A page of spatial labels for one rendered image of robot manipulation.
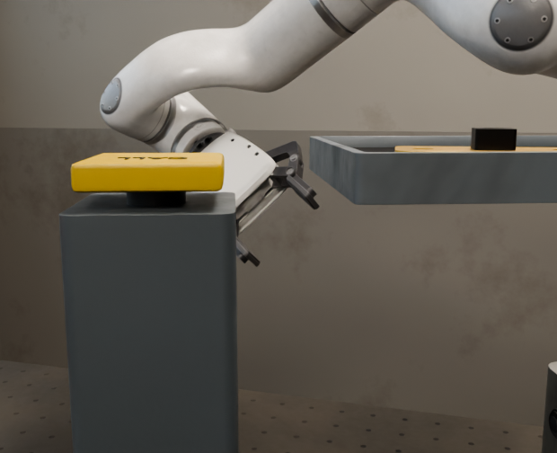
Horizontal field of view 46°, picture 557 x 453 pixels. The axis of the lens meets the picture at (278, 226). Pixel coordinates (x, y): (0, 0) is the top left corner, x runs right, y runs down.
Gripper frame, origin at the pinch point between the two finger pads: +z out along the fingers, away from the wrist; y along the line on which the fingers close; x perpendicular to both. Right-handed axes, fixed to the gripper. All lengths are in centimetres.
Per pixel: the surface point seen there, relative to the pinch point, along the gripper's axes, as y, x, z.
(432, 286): -29, -166, -64
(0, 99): 44, -84, -226
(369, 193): -2, 38, 33
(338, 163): -2.6, 36.3, 29.5
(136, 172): 3.5, 39.8, 25.5
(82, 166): 4.8, 40.9, 24.4
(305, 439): 18.5, -34.9, 4.3
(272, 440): 22.0, -32.5, 2.1
